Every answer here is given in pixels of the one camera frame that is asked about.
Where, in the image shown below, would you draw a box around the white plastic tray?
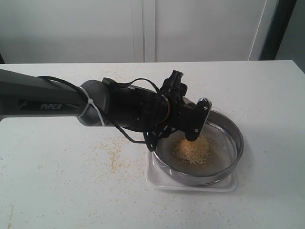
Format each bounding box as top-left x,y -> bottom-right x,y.
145,151 -> 238,193

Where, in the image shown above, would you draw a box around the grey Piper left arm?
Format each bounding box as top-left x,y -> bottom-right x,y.
0,70 -> 212,142

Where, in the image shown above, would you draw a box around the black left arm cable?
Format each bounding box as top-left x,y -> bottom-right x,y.
35,75 -> 178,152

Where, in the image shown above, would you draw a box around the pile of tan grain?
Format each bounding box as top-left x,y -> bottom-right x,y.
173,136 -> 211,165

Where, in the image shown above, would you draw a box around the white zip tie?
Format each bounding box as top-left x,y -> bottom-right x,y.
79,86 -> 105,127

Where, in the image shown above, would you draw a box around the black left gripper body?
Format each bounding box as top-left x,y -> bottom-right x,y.
162,94 -> 184,136

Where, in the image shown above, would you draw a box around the round steel mesh sieve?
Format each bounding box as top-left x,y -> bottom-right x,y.
151,110 -> 244,186

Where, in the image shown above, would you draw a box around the stainless steel cup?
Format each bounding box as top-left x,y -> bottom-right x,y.
181,96 -> 196,109

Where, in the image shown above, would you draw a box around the white cabinet doors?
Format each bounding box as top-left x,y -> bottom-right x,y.
0,0 -> 278,63

